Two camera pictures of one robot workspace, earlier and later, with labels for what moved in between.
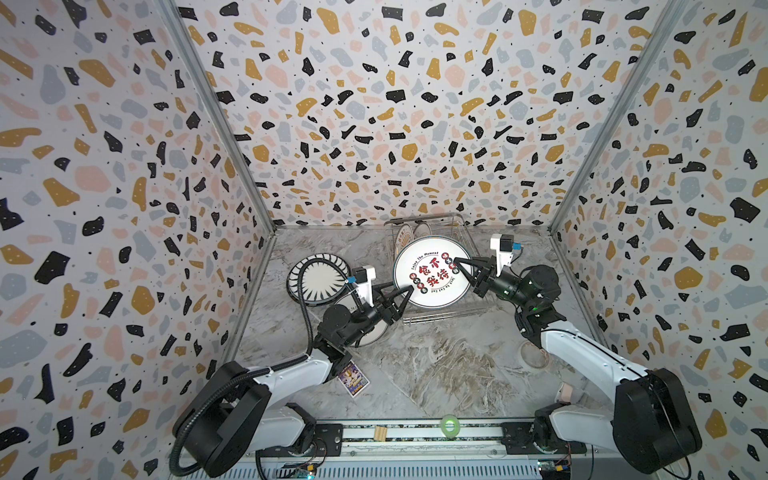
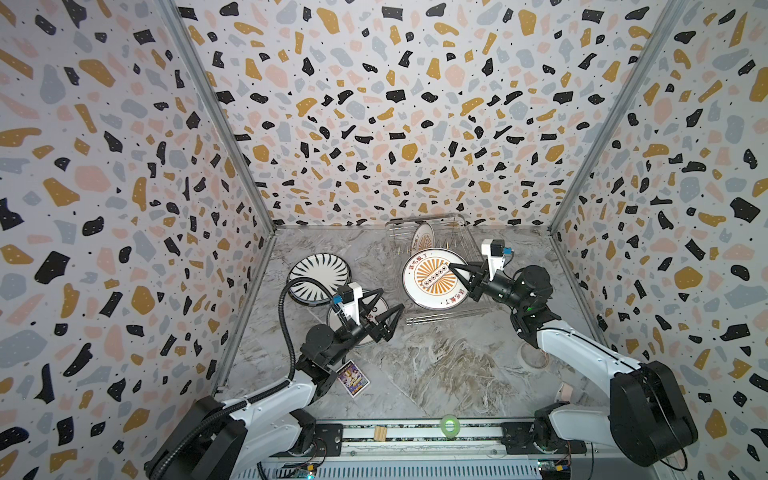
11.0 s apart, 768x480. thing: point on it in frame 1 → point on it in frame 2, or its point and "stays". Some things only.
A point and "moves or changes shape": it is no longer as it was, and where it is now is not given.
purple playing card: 353,379 stays
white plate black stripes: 321,281 stays
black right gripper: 486,279 stays
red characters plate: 427,264 moves or changes shape
